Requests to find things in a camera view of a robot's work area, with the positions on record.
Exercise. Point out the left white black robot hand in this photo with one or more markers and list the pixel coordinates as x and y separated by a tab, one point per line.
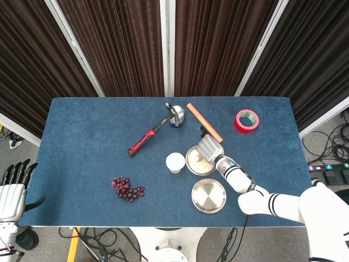
12	200

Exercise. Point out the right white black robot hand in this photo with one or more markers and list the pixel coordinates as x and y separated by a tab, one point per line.
210	148

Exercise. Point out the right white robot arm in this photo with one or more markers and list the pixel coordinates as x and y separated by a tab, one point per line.
272	203

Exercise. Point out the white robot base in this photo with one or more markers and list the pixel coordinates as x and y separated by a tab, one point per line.
169	243

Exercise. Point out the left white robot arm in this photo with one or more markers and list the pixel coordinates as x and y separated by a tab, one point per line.
6	237

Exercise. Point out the white powder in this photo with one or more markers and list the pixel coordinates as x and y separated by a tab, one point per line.
200	166

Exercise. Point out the metal bowl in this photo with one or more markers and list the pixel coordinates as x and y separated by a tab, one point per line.
191	166

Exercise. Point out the white plastic cup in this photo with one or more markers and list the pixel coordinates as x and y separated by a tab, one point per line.
175	162

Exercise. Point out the metal plate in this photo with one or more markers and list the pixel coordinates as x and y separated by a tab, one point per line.
208	195

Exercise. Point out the wooden round stick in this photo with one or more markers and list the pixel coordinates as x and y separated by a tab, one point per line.
200	117

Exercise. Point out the red tape roll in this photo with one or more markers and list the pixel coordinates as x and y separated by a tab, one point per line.
242	126

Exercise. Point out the blue white metal can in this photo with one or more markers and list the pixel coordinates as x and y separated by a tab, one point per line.
178	110

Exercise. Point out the red black claw hammer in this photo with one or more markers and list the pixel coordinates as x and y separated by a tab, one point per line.
148	135

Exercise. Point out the blue table mat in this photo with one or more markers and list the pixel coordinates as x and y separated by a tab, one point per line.
81	152

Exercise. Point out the dark red grape bunch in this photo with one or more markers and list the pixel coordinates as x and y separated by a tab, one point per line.
126	189

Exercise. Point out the dark brown curtain panel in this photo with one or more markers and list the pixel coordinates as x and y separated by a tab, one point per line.
114	46
218	46
313	62
32	62

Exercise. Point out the white partition frame rail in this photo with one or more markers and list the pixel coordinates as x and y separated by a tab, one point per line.
19	129
324	120

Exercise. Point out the white partition frame post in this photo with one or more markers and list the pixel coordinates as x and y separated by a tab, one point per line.
260	49
75	49
167	46

